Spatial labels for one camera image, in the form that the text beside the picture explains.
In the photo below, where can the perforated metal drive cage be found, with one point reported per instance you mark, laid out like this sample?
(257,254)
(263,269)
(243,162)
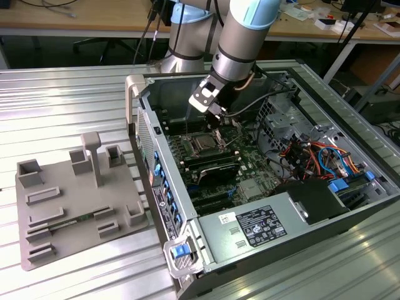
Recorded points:
(290,125)

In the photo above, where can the green motherboard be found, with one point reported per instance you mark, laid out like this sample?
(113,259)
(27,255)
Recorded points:
(250,162)

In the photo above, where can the CPU socket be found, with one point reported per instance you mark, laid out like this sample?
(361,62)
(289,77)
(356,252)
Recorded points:
(190,146)

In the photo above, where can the green RAM stick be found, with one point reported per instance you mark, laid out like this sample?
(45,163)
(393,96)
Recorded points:
(78,219)

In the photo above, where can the black RAM slot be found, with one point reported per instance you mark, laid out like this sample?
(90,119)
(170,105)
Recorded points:
(210,157)
(177,122)
(178,127)
(211,161)
(180,131)

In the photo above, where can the silver CPU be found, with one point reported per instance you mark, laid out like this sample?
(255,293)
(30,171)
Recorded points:
(205,145)

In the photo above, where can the metal locking lever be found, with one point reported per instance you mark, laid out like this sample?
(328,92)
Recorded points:
(186,129)
(234,141)

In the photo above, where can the black graphics card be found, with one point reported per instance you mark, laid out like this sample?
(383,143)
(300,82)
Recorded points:
(218,173)

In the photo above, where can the grey power supply unit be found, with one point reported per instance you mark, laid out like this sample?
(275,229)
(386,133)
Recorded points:
(218,237)

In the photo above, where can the blue disk carrier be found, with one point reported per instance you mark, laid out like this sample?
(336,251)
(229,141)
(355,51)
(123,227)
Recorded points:
(368,175)
(339,185)

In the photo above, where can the black computer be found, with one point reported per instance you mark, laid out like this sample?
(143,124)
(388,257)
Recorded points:
(381,106)

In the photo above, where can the wooden desk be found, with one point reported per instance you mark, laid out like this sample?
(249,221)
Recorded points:
(93,15)

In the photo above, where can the silver chipset heat sink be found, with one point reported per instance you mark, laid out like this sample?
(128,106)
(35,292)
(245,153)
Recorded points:
(250,189)

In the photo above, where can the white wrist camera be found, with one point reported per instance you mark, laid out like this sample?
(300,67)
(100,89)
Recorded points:
(200,101)

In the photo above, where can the grey parts rack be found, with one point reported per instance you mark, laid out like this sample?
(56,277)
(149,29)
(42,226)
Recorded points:
(81,193)

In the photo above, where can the open PC case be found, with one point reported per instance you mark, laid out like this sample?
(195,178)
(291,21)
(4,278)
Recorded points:
(175,93)

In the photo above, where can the black plastic air shroud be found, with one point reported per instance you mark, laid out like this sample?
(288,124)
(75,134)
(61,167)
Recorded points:
(312,200)

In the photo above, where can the black office chair base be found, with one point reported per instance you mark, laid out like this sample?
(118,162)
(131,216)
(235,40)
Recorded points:
(107,45)

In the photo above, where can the blue case latch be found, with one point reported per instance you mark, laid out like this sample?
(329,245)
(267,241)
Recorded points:
(180,251)

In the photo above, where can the brown cardboard piece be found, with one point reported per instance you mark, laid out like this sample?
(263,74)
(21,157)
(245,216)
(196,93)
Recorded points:
(389,28)

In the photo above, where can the black expansion slot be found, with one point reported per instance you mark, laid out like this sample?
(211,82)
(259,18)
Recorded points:
(215,206)
(212,194)

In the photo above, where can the white box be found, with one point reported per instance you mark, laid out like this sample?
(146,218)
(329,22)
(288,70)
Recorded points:
(320,26)

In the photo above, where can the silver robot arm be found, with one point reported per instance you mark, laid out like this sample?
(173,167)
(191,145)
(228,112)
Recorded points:
(237,40)

